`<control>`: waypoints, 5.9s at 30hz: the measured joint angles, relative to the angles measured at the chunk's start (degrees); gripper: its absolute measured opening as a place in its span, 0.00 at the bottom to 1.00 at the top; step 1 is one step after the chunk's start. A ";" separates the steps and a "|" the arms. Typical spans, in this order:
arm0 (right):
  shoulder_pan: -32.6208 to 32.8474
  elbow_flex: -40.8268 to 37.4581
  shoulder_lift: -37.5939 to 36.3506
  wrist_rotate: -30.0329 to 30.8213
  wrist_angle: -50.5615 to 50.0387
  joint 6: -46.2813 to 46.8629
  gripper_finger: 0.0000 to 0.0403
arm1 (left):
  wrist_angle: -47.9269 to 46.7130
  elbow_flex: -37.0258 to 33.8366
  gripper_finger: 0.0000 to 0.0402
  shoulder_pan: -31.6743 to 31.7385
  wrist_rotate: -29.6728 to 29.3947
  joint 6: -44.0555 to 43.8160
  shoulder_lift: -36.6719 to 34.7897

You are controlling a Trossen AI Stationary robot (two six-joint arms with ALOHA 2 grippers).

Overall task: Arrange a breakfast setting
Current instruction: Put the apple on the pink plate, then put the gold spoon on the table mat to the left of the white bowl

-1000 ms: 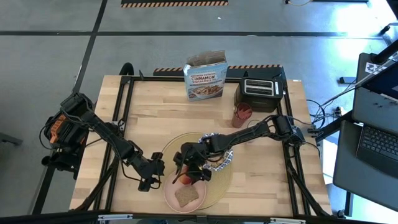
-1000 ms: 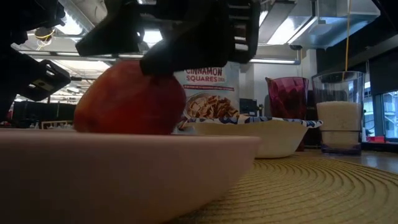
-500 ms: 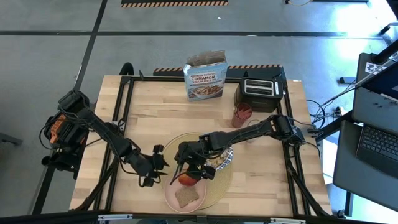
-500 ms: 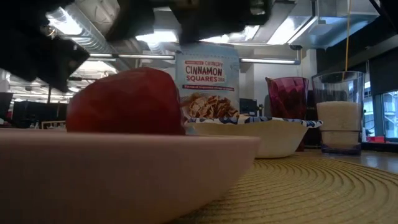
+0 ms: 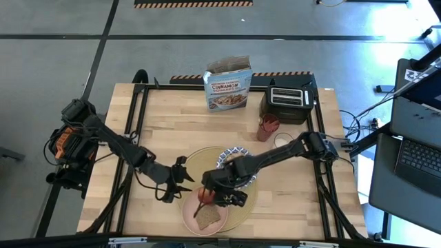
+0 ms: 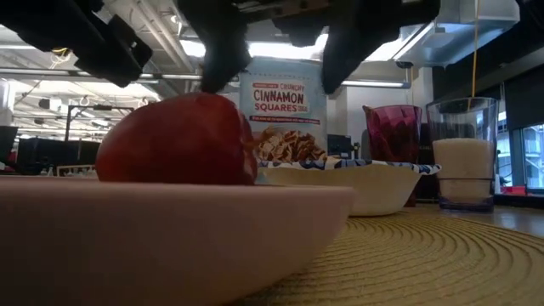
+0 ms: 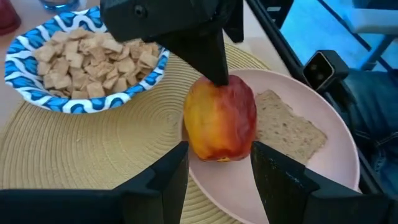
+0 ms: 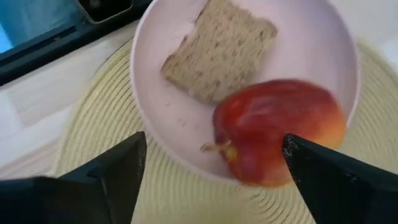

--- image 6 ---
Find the red plastic tumbler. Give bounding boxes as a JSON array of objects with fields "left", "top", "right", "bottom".
[{"left": 362, "top": 105, "right": 423, "bottom": 208}]

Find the dark monitor screen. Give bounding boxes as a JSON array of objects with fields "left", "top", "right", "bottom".
[{"left": 0, "top": 124, "right": 20, "bottom": 162}]

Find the black cabinet row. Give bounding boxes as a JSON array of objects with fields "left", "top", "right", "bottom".
[{"left": 15, "top": 135, "right": 103, "bottom": 176}]

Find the blue patterned paper bowl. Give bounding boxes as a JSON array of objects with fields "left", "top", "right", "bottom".
[{"left": 257, "top": 157, "right": 442, "bottom": 218}]

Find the cinnamon squares cereal box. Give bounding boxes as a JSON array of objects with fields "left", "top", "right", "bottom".
[{"left": 238, "top": 57, "right": 329, "bottom": 162}]

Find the pink round plate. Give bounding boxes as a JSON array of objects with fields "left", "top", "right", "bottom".
[{"left": 0, "top": 174, "right": 354, "bottom": 306}]

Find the silver ceiling hood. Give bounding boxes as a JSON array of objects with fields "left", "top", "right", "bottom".
[{"left": 393, "top": 0, "right": 522, "bottom": 70}]

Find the clear glass of milk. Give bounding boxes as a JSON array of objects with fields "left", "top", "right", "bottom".
[{"left": 425, "top": 97, "right": 500, "bottom": 214}]

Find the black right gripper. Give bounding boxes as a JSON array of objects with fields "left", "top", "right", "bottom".
[{"left": 177, "top": 0, "right": 442, "bottom": 96}]

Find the yellow hanging cable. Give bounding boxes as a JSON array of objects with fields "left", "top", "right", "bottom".
[{"left": 469, "top": 0, "right": 481, "bottom": 111}]

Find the yellow woven round placemat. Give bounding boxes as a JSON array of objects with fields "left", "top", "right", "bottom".
[{"left": 224, "top": 210, "right": 544, "bottom": 306}]

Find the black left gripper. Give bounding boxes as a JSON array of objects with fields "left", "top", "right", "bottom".
[{"left": 72, "top": 14, "right": 155, "bottom": 89}]

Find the red apple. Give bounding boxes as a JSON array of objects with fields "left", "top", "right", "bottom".
[{"left": 94, "top": 91, "right": 259, "bottom": 186}]

